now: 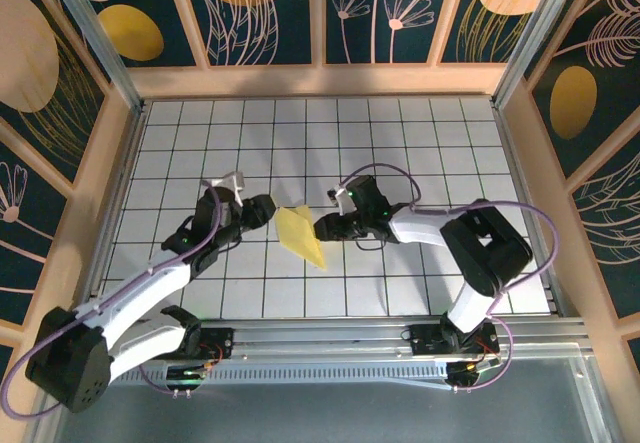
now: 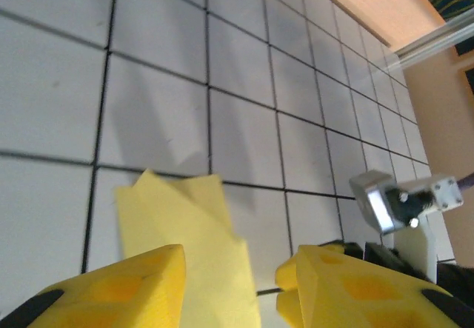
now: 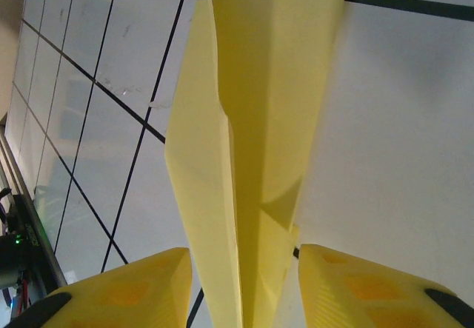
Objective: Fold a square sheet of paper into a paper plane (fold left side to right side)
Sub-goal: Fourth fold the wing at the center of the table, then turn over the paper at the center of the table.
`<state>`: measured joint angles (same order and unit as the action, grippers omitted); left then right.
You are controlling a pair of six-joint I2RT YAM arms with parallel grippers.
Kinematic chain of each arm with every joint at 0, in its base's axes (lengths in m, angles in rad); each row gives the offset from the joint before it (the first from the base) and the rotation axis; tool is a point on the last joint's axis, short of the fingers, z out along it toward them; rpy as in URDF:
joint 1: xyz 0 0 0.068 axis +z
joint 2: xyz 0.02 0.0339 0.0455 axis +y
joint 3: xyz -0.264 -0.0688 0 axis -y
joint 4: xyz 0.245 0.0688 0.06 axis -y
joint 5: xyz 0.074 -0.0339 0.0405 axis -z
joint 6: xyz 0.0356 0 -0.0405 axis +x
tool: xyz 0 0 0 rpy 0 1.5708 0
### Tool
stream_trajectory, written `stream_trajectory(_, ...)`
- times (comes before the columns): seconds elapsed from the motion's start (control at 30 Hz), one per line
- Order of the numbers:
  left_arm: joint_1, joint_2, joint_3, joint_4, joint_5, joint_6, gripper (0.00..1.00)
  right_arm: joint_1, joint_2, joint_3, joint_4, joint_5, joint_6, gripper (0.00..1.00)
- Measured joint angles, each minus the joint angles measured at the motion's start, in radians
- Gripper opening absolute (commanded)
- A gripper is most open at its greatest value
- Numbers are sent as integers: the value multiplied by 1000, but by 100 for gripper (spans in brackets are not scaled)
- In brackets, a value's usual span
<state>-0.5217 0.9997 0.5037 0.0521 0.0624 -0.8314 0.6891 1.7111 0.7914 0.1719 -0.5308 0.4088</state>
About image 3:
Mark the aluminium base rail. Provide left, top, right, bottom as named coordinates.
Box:
left=0, top=131, right=71, bottom=307

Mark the white grid mat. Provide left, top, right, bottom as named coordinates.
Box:
left=3, top=0, right=474, bottom=328

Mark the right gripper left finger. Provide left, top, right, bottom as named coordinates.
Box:
left=10, top=247, right=194, bottom=328

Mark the yellow paper sheet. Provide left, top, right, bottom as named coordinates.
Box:
left=164, top=0, right=351, bottom=328

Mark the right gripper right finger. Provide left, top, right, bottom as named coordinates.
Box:
left=298, top=242, right=474, bottom=328

